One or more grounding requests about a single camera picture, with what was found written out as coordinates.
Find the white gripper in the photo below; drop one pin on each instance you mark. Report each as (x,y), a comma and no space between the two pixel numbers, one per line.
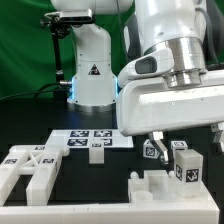
(148,106)

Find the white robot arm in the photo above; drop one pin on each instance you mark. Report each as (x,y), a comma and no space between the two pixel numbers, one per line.
(155,24)

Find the white chair seat plate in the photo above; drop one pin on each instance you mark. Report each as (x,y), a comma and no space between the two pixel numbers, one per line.
(155,185)

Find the white chair back ladder part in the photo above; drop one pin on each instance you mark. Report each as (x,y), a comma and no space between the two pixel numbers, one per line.
(41,162)

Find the white tagged cube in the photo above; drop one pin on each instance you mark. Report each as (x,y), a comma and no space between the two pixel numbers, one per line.
(149,151)
(178,145)

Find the white threaded peg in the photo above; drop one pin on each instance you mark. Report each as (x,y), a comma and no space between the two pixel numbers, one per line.
(134,176)

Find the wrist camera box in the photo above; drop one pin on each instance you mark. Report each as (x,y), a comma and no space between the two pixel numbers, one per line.
(151,65)

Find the white frame wall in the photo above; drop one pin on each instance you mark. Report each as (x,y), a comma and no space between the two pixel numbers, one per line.
(200,209)

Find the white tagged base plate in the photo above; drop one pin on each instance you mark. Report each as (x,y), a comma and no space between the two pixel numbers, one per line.
(81,138)

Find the grey mounted camera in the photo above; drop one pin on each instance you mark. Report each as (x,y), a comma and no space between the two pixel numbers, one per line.
(72,17)

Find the black camera stand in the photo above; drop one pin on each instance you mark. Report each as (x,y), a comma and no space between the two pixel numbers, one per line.
(59,30)

